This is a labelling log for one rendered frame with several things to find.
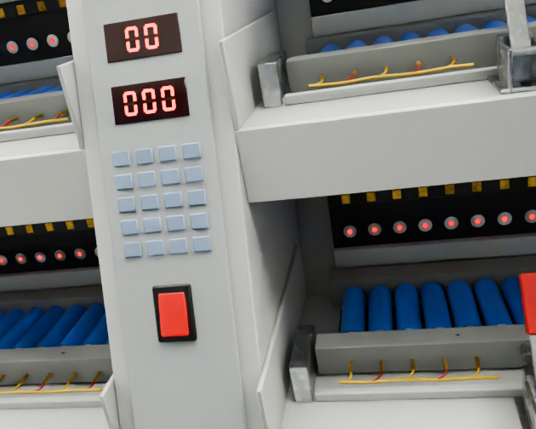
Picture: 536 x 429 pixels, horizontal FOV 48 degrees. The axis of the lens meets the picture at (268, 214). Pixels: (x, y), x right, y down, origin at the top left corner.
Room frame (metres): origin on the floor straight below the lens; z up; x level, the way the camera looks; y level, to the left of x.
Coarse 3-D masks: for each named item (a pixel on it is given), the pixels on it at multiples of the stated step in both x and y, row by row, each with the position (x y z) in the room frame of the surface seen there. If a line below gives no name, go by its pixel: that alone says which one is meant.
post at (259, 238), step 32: (224, 0) 0.35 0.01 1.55; (256, 0) 0.45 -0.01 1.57; (224, 32) 0.35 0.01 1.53; (224, 96) 0.35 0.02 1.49; (96, 128) 0.36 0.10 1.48; (224, 128) 0.35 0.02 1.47; (96, 160) 0.36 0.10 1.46; (224, 160) 0.35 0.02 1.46; (96, 192) 0.36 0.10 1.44; (224, 192) 0.35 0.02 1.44; (96, 224) 0.36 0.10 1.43; (224, 224) 0.35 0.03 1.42; (256, 224) 0.37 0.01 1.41; (288, 224) 0.49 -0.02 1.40; (256, 256) 0.37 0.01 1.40; (288, 256) 0.47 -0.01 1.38; (256, 288) 0.36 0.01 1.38; (256, 320) 0.35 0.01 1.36; (256, 352) 0.35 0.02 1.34; (128, 384) 0.36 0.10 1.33; (256, 384) 0.35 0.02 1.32; (128, 416) 0.36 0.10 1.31; (256, 416) 0.35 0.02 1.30
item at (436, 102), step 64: (320, 0) 0.50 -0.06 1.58; (384, 0) 0.50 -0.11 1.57; (448, 0) 0.48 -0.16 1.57; (512, 0) 0.34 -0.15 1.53; (256, 64) 0.41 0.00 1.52; (320, 64) 0.40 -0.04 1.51; (384, 64) 0.39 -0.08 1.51; (448, 64) 0.39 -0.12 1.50; (512, 64) 0.32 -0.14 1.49; (256, 128) 0.34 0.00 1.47; (320, 128) 0.34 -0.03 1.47; (384, 128) 0.33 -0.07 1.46; (448, 128) 0.32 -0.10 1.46; (512, 128) 0.32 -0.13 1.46; (256, 192) 0.36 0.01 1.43; (320, 192) 0.35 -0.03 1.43
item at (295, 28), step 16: (0, 0) 0.60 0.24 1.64; (16, 0) 0.59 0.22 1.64; (288, 0) 0.54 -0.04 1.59; (304, 0) 0.54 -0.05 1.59; (288, 16) 0.54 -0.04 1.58; (304, 16) 0.54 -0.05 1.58; (288, 32) 0.54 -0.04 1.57; (304, 32) 0.54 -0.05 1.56; (288, 48) 0.54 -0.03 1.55; (304, 48) 0.54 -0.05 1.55; (304, 208) 0.54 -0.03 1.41; (320, 208) 0.54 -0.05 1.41; (304, 224) 0.54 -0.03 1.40; (320, 224) 0.54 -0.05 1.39; (304, 240) 0.54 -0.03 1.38; (320, 240) 0.54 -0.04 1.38; (304, 256) 0.54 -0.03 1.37; (320, 256) 0.54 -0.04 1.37; (496, 256) 0.51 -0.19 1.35; (512, 256) 0.50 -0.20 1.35; (320, 272) 0.54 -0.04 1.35; (64, 288) 0.59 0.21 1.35; (320, 288) 0.54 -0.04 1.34
